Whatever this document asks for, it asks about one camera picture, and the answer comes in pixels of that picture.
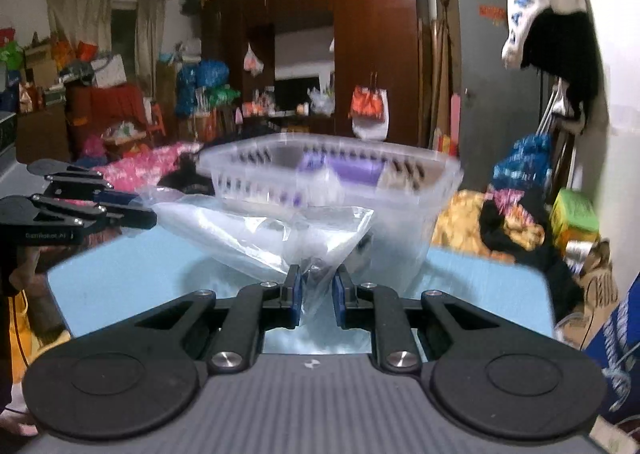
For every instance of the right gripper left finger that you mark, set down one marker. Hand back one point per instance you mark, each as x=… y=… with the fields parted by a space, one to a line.
x=284 y=301

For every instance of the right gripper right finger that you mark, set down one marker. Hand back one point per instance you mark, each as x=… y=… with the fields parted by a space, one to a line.
x=351 y=302

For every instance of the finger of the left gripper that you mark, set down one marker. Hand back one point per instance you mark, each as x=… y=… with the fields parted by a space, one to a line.
x=70 y=182
x=107 y=214

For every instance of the clear plastic bag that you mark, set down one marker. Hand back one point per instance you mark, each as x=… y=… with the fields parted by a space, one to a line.
x=223 y=244

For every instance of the clear plastic basket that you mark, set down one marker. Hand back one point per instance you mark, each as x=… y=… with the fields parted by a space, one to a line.
x=414 y=187

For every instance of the person left hand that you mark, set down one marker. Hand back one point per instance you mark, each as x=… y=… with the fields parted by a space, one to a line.
x=17 y=423

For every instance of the pink floral bedding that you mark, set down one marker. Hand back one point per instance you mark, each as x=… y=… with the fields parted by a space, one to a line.
x=145 y=169

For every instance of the blue table mat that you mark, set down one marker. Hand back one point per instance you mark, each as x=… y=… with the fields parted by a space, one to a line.
x=130 y=275

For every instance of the black clothing pile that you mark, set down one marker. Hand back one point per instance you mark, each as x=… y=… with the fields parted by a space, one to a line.
x=184 y=178

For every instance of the red cloth covered furniture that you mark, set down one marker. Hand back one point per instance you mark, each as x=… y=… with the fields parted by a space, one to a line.
x=90 y=111

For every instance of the yellow patterned blanket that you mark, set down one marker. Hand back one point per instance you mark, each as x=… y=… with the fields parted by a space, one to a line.
x=493 y=225

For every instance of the purple box in basket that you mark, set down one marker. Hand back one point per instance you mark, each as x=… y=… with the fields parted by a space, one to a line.
x=351 y=170

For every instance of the beige window curtains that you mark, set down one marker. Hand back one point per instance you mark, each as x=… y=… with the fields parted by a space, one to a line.
x=90 y=21

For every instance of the blue bags pile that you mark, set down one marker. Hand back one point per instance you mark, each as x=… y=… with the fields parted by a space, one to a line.
x=192 y=77

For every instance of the white hanging plastic bag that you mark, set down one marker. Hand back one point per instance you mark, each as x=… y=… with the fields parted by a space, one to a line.
x=251 y=63

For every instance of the orange white hanging bag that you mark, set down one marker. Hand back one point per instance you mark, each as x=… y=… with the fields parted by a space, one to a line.
x=369 y=114

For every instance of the blue plastic bag by door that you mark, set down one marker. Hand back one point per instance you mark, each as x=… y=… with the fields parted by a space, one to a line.
x=527 y=166

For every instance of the brown wooden wardrobe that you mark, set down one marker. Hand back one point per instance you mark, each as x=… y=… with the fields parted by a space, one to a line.
x=386 y=42

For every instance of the green yellow box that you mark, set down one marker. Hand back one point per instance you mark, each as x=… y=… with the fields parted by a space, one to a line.
x=573 y=219

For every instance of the grey door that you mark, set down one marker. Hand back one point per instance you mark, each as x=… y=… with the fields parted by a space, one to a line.
x=499 y=105

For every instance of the dark blue bag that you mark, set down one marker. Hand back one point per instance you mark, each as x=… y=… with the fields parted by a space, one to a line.
x=615 y=348

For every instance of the black hanging garment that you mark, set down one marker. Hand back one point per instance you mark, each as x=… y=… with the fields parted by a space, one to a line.
x=565 y=46

